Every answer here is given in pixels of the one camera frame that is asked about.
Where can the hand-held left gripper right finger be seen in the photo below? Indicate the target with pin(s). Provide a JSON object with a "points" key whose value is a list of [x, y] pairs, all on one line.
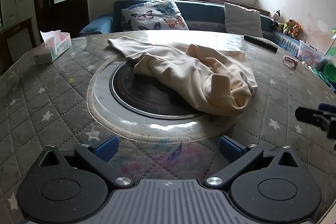
{"points": [[229, 148]]}

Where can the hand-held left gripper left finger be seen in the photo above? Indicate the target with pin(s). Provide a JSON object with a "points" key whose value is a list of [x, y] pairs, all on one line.
{"points": [[106, 148]]}

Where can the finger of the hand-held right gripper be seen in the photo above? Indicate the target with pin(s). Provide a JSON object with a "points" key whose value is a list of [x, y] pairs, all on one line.
{"points": [[309, 116], [326, 107]]}

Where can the cream knit garment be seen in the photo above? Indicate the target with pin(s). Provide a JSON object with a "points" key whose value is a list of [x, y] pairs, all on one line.
{"points": [[170, 69]]}

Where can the green plastic bowl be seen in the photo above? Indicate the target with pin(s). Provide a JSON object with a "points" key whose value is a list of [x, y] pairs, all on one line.
{"points": [[330, 71]]}

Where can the clear plastic storage box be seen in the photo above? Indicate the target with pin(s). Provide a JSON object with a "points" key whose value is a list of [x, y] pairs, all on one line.
{"points": [[309, 53]]}

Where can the colourful pinwheel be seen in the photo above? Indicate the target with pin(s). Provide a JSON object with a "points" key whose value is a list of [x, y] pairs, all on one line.
{"points": [[332, 49]]}

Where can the round black cooktop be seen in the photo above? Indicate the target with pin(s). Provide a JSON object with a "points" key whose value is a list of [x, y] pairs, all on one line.
{"points": [[147, 98]]}

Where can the orange plush toy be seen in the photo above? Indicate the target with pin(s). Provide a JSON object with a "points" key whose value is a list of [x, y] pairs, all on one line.
{"points": [[296, 29]]}

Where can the black remote control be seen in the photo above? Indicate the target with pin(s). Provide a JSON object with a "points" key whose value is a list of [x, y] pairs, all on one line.
{"points": [[260, 42]]}

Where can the green and brown plush toy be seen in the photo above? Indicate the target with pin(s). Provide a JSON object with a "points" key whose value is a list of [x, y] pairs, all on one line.
{"points": [[287, 26]]}

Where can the tissue box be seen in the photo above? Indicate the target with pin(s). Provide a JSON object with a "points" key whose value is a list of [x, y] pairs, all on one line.
{"points": [[52, 52]]}

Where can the plain grey pillow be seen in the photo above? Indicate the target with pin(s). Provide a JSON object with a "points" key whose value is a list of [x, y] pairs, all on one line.
{"points": [[241, 20]]}

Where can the blue sofa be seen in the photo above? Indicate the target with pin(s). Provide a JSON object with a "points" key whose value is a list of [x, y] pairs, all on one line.
{"points": [[199, 14]]}

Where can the butterfly print pillow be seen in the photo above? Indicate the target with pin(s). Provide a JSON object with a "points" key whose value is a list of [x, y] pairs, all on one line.
{"points": [[152, 14]]}

